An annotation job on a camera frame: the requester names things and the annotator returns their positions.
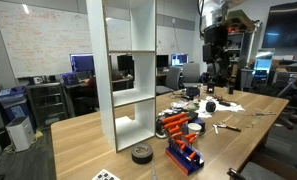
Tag black tape roll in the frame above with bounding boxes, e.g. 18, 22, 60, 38
131, 143, 153, 164

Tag white paper cup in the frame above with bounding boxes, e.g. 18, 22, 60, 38
188, 123, 202, 135

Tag blue recycling bin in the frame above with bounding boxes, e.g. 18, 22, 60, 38
0, 86, 33, 124

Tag white papers on table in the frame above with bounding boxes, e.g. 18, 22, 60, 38
196, 96, 244, 118

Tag blue rack of orange tools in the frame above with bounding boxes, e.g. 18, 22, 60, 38
161, 112, 204, 175

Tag dark wall television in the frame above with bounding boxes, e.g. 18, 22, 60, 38
262, 2, 297, 48

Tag grey metal drawer cart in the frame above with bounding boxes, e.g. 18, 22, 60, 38
26, 82, 68, 130

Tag wall whiteboard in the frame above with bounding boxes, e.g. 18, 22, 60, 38
0, 0, 196, 80

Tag grey office chair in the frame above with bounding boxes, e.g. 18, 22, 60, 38
182, 63, 200, 87

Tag white air purifier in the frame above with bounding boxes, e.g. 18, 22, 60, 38
6, 116, 35, 152

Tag blue lit computer monitor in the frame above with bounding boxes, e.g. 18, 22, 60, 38
171, 54, 188, 66

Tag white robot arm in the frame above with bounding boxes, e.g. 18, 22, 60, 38
197, 0, 242, 87

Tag white open shelf unit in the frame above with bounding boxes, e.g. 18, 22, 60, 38
86, 0, 157, 151

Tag white keypad remote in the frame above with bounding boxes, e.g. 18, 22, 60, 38
92, 169, 120, 180

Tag black chair at table corner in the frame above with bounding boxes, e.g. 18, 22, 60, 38
227, 153, 297, 180

